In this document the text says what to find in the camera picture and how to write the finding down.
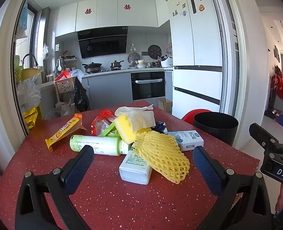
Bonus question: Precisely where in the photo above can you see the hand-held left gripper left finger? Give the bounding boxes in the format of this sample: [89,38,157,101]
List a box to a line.
[15,145,95,230]

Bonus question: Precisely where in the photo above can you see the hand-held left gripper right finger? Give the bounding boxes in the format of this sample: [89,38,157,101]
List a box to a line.
[192,146,272,230]

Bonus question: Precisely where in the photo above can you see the white and blue box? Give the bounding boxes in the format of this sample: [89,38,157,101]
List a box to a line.
[167,130,204,152]

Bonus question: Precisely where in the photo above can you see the black trash bin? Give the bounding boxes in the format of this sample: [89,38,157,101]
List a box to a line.
[193,112,239,146]

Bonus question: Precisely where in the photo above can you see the white bottle with green cap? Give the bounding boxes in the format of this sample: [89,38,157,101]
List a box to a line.
[119,146,154,185]

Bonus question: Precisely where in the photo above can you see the person's right hand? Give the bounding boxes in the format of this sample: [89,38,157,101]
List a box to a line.
[275,185,283,218]

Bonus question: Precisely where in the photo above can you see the light green bottle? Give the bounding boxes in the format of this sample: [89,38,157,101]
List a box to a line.
[70,135,132,156]

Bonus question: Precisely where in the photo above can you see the orange snack packet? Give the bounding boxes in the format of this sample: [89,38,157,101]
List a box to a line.
[45,113,88,152]

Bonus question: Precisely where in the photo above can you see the yellow foam fruit net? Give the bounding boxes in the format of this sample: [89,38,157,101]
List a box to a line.
[141,131,190,185]
[132,127,156,159]

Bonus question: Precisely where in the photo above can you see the green packet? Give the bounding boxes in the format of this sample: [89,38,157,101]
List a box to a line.
[101,122,121,138]

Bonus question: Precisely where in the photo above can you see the red and clear plastic packet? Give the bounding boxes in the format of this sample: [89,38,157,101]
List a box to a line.
[91,110,115,136]

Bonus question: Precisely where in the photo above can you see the red round stool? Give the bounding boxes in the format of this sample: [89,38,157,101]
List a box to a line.
[182,109,212,126]

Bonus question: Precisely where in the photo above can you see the yellow sponge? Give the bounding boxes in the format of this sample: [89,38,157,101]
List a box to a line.
[114,114,138,145]

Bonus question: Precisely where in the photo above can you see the dark blue packet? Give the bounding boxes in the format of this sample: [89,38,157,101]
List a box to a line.
[153,121,168,133]

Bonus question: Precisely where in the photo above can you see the black plastic bag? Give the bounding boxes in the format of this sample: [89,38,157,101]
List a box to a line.
[74,77,90,113]

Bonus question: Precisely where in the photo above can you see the gold foil packet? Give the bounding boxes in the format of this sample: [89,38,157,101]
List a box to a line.
[23,107,43,130]

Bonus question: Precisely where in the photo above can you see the cardboard box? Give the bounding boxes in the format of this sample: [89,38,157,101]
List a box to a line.
[158,99,173,113]

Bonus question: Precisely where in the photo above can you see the white paper towel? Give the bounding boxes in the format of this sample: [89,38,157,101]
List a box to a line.
[115,104,156,133]

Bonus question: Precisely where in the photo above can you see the grey lower cabinets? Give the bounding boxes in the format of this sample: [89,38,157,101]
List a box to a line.
[83,72,133,112]

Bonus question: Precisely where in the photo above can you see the red plastic basket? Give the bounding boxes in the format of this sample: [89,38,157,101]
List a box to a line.
[54,71,71,82]

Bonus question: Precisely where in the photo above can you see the black wok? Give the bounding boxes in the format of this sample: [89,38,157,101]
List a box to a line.
[82,62,103,73]

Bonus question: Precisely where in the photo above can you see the black built-in oven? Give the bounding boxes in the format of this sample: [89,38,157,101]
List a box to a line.
[131,71,166,101]

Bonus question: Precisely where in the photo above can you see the yellow basin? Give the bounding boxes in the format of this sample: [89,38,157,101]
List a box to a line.
[20,67,41,82]

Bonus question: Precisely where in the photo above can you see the dark cooking pot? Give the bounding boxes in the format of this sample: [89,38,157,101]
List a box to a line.
[110,60,124,70]

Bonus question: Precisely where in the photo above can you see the white refrigerator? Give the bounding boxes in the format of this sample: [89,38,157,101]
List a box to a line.
[167,0,223,119]

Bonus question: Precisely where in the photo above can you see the white rice cooker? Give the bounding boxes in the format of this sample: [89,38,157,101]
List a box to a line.
[161,56,173,67]

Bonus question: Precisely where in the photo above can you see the round steamer rack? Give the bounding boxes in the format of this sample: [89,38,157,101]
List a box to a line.
[128,52,139,66]

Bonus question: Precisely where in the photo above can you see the kitchen faucet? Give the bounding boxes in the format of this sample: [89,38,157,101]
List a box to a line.
[22,54,39,69]

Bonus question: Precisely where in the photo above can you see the black range hood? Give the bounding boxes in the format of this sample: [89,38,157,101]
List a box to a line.
[77,26,128,59]

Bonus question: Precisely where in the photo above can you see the round multi-cup pan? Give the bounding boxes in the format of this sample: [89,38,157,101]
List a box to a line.
[148,44,161,60]

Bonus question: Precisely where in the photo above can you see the white upper cabinets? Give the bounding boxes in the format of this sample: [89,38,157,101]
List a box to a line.
[55,0,171,37]

